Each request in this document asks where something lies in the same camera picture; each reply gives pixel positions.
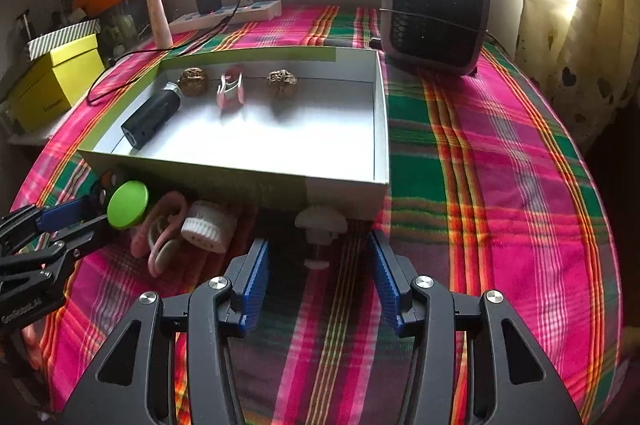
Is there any left brown walnut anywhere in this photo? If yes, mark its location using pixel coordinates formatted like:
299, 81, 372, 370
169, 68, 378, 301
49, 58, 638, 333
178, 67, 208, 97

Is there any right brown walnut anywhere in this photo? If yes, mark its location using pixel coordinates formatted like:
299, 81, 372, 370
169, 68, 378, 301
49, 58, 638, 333
266, 69, 298, 99

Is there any pink clip in tray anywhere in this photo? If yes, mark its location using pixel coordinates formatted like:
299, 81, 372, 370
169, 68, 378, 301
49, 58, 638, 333
216, 66, 245, 111

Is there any striped white box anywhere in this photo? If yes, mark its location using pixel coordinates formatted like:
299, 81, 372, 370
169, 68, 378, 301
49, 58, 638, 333
24, 19, 101, 61

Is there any white ribbed round cap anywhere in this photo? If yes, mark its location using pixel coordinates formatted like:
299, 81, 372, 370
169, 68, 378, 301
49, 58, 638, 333
180, 201, 238, 254

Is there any black round button remote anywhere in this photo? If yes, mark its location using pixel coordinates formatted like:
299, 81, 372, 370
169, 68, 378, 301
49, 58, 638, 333
89, 167, 126, 210

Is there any black rectangular flashlight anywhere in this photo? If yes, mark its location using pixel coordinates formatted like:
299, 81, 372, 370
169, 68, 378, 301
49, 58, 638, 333
120, 82, 183, 150

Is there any white power strip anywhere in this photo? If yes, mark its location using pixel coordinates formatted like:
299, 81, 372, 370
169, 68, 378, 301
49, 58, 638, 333
169, 0, 282, 34

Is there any grey portable heater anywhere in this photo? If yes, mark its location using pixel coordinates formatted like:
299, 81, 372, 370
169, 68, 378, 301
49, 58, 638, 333
375, 0, 491, 76

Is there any green cap white knob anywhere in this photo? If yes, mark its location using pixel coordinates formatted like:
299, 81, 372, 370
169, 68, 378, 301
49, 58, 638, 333
106, 180, 149, 230

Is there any pink white clip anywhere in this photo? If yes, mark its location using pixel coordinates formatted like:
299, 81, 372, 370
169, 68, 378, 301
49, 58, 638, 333
130, 191, 188, 278

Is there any white and green cardboard tray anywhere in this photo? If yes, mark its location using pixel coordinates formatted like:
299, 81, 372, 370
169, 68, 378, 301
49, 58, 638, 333
79, 46, 390, 220

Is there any cream patterned curtain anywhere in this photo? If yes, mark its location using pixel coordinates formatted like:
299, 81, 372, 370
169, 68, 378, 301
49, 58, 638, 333
515, 0, 639, 150

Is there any black charger cable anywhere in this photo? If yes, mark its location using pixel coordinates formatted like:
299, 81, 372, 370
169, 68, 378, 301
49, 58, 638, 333
86, 0, 243, 107

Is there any pink cosmetic tube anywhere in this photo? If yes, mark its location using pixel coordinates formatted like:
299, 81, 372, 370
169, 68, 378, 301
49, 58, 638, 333
146, 0, 172, 49

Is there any white mushroom knob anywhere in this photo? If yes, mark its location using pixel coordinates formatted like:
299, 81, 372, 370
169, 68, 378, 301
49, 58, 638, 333
295, 205, 348, 270

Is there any brown walnut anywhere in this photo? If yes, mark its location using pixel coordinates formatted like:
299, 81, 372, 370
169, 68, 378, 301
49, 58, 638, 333
266, 69, 298, 99
178, 67, 208, 97

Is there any yellow cardboard box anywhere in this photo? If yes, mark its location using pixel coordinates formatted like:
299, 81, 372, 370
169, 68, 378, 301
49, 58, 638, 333
8, 34, 104, 133

